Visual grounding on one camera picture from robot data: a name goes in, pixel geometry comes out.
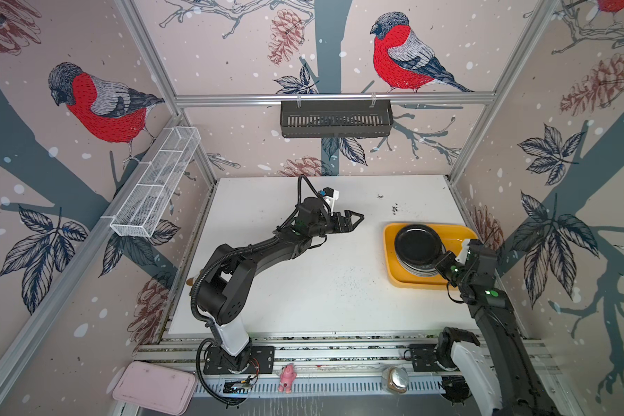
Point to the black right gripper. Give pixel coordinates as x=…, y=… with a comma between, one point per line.
x=449, y=256

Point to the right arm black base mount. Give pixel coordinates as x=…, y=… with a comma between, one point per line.
x=424, y=358

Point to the yellow plastic bin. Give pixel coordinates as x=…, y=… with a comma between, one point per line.
x=452, y=237

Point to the white mesh wall shelf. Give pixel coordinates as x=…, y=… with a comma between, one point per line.
x=147, y=202

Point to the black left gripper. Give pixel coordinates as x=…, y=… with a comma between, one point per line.
x=347, y=226

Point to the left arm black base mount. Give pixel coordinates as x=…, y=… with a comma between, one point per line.
x=260, y=359

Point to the silver round object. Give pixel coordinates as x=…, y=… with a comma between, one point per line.
x=395, y=380

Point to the pink toy figure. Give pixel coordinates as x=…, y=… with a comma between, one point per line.
x=287, y=378

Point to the aluminium rail base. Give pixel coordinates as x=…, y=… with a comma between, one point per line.
x=324, y=367

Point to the small black plate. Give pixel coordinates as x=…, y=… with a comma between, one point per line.
x=418, y=245

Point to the black hanging wire basket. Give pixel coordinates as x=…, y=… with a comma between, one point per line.
x=336, y=119

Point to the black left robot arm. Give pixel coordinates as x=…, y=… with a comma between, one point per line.
x=220, y=291

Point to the cream yellow plate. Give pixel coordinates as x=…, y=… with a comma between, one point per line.
x=419, y=267

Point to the pink tray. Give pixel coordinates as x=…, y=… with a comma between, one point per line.
x=157, y=388

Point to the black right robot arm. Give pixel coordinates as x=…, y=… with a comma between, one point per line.
x=497, y=366

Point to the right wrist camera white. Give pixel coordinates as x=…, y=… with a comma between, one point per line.
x=462, y=256

